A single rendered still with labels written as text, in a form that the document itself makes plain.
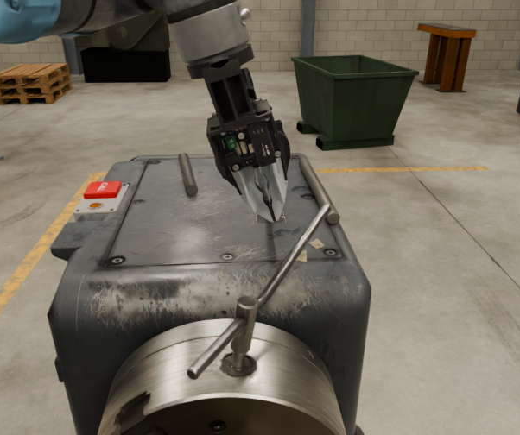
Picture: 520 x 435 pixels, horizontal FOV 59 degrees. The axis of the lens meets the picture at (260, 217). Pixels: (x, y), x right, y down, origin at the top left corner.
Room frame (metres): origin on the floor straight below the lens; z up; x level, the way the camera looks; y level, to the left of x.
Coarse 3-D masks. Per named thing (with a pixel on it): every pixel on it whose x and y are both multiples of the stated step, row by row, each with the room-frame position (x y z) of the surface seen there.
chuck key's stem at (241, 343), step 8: (248, 296) 0.40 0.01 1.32; (240, 304) 0.38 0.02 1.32; (248, 304) 0.38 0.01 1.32; (256, 304) 0.39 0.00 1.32; (240, 312) 0.38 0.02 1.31; (248, 312) 0.38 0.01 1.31; (256, 312) 0.39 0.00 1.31; (248, 320) 0.38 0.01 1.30; (248, 328) 0.38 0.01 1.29; (240, 336) 0.38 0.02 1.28; (248, 336) 0.38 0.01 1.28; (232, 344) 0.38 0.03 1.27; (240, 344) 0.38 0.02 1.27; (248, 344) 0.38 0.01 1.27; (240, 352) 0.38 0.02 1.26; (232, 360) 0.38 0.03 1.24; (240, 360) 0.38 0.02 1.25; (240, 368) 0.38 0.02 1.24
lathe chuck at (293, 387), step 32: (160, 352) 0.42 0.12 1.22; (192, 352) 0.41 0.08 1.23; (224, 352) 0.40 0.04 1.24; (256, 352) 0.41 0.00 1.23; (288, 352) 0.43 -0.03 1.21; (128, 384) 0.40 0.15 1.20; (160, 384) 0.37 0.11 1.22; (192, 384) 0.36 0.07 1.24; (224, 384) 0.36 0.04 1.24; (256, 384) 0.36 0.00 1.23; (288, 384) 0.37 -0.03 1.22; (320, 384) 0.41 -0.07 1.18; (160, 416) 0.34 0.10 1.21; (192, 416) 0.34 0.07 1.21; (224, 416) 0.34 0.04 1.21; (256, 416) 0.34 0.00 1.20; (288, 416) 0.35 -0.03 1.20; (320, 416) 0.35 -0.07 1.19
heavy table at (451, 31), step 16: (432, 32) 8.82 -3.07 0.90; (448, 32) 8.16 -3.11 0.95; (464, 32) 8.03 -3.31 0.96; (432, 48) 8.86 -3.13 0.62; (448, 48) 8.12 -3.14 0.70; (464, 48) 8.09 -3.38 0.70; (432, 64) 8.86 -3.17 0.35; (448, 64) 8.08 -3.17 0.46; (464, 64) 8.09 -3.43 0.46; (432, 80) 8.86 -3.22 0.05; (448, 80) 8.08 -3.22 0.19
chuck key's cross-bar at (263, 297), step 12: (324, 216) 0.57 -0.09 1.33; (312, 228) 0.54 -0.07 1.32; (300, 240) 0.52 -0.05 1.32; (300, 252) 0.50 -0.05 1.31; (288, 264) 0.48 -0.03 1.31; (276, 276) 0.46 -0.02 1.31; (264, 288) 0.44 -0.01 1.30; (264, 300) 0.42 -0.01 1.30; (240, 324) 0.37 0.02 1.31; (228, 336) 0.35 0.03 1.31; (216, 348) 0.33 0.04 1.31; (204, 360) 0.31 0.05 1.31; (192, 372) 0.30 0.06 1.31
